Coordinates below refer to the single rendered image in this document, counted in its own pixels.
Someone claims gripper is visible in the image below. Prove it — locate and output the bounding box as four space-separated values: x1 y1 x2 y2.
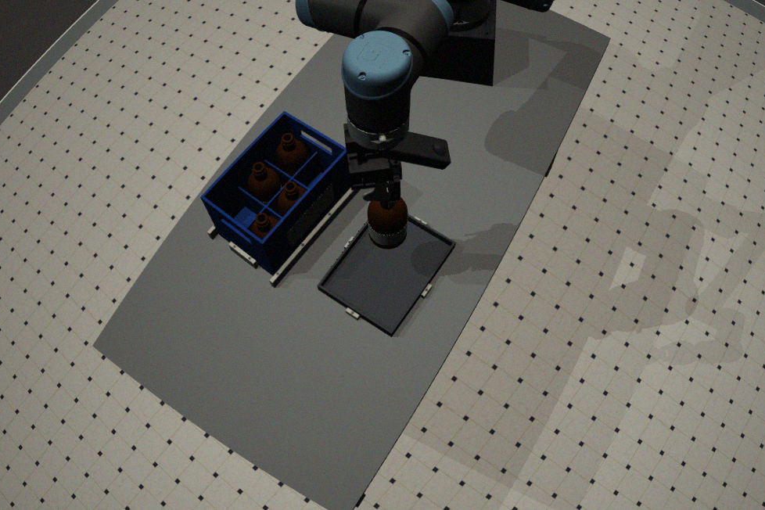
343 124 402 208

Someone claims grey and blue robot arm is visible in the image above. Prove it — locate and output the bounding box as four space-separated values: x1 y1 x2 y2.
296 0 490 170

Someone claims brown glass bottle with white label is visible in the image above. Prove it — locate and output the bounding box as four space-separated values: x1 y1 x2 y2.
368 198 408 250

